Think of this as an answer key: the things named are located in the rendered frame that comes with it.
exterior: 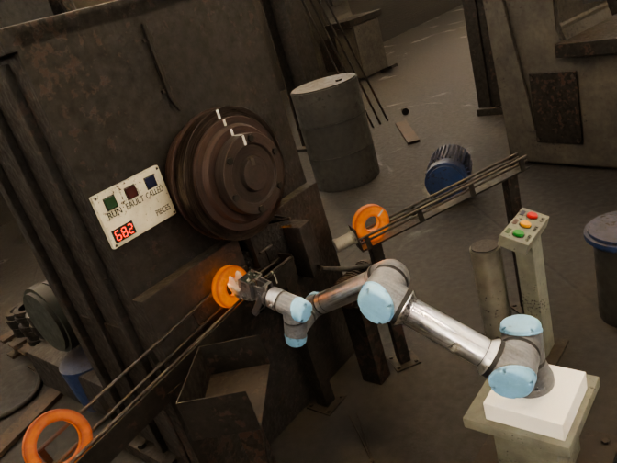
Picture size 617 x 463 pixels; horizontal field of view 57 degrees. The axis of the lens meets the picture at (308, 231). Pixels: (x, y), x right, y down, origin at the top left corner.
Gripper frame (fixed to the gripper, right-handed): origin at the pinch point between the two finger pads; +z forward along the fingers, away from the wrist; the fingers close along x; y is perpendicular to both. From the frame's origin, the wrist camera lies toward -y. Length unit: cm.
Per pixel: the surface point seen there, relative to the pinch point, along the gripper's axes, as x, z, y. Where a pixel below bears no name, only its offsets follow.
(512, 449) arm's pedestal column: -16, -102, -36
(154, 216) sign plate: 12.3, 16.9, 29.4
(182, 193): 5.1, 9.0, 36.9
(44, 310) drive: 24, 111, -47
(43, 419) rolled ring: 73, 3, -1
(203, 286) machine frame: 7.4, 5.7, 0.9
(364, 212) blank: -58, -21, 5
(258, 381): 25.3, -34.9, -7.1
